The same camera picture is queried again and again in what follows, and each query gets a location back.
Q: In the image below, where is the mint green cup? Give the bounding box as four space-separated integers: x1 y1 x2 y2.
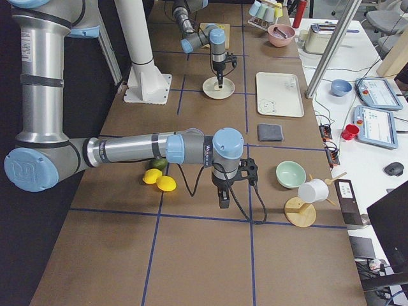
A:
256 3 268 20

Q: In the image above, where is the yellow cup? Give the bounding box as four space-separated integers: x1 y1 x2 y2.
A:
274 3 283 19

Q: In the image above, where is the near teach pendant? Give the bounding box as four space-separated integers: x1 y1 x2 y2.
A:
353 105 398 149

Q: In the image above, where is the pink bowl with ice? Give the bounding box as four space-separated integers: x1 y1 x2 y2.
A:
268 24 295 47

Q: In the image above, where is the green lime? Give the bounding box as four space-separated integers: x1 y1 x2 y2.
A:
150 159 168 170

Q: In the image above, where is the cream toaster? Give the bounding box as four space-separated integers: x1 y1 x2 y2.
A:
303 23 336 55

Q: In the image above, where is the red bottle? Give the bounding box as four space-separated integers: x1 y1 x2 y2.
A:
292 0 307 29

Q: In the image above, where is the white mug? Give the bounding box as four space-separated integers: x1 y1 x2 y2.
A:
298 178 329 203

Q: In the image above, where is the grey cup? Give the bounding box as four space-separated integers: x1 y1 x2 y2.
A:
263 6 275 23

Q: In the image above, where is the upper yellow lemon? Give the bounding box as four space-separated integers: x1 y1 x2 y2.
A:
142 168 163 184

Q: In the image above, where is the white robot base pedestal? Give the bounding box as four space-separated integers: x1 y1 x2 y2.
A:
115 0 172 105

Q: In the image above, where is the black monitor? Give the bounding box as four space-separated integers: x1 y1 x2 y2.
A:
367 182 408 272

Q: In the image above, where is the light blue cup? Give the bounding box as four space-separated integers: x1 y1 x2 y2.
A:
249 1 261 17

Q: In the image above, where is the steel scoop handle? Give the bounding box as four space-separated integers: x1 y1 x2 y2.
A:
273 27 288 39

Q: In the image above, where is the aluminium frame post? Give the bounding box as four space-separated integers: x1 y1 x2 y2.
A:
305 0 362 98

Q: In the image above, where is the yellow lemon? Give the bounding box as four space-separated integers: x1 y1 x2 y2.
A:
156 175 177 192
142 168 163 184

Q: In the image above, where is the mint green bowl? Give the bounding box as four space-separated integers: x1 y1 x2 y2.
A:
275 161 306 189

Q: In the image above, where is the red mug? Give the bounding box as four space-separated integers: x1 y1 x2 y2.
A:
340 124 360 140

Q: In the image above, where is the white bear tray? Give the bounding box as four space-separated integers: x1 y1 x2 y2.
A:
256 72 304 118

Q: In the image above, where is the teach pendant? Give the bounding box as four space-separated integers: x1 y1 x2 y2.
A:
355 77 403 111
353 105 398 149

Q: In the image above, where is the black computer mouse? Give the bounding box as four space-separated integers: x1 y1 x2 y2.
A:
384 162 404 177

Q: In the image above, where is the far teach pendant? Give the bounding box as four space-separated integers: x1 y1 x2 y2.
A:
355 77 403 111

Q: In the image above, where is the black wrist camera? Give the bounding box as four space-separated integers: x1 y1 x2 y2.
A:
237 157 258 187
226 52 237 69

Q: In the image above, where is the cream round plate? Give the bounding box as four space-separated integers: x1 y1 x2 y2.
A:
202 76 235 99

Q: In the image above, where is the lower yellow lemon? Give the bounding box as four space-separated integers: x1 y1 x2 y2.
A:
156 175 177 192

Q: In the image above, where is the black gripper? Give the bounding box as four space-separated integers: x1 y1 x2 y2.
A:
212 61 226 85
212 177 230 208

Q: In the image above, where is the wooden mug tree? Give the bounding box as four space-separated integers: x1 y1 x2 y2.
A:
284 172 347 228

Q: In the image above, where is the cream mug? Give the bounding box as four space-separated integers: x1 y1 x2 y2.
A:
298 30 309 42

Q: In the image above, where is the bamboo cutting board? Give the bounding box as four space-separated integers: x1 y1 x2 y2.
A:
200 22 230 50

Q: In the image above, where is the black box device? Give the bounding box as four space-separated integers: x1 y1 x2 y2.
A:
335 179 365 230

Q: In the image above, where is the grey folded cloth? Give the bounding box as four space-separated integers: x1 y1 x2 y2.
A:
257 124 284 142

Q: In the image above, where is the blue bowl on desk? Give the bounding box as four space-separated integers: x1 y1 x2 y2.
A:
330 79 353 97

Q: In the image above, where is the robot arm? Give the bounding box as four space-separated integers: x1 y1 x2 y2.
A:
172 0 227 89
1 1 142 214

